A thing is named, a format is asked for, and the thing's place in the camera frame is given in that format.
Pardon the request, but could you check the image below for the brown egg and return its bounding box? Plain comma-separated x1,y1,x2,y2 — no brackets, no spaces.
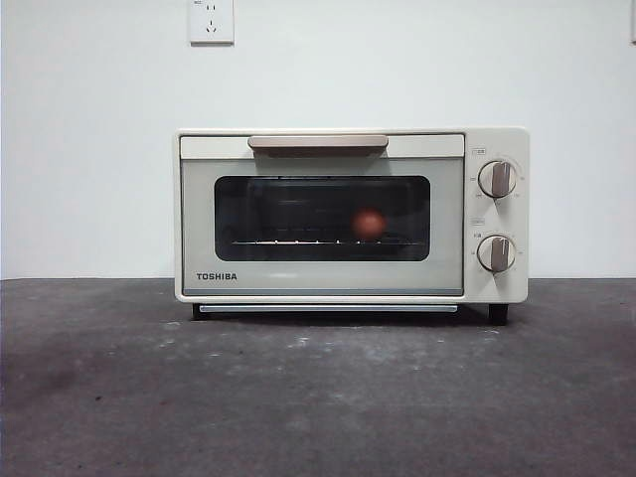
351,206,387,239

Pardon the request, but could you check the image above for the white wall socket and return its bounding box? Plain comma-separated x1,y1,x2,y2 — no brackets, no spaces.
188,0,235,47

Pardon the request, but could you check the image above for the cream oven knob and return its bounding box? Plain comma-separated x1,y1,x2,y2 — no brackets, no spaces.
476,159,518,200
476,234,517,274

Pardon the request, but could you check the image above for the glass oven door with handle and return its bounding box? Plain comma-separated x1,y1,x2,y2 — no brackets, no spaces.
178,132,466,297

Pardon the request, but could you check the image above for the cream Toshiba toaster oven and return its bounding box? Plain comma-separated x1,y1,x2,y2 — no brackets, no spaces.
173,126,531,325

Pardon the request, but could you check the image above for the silver crumb tray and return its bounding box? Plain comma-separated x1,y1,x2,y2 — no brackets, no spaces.
198,304,458,314

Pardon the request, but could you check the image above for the metal wire oven rack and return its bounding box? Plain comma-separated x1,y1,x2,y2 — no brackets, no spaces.
232,238,421,247

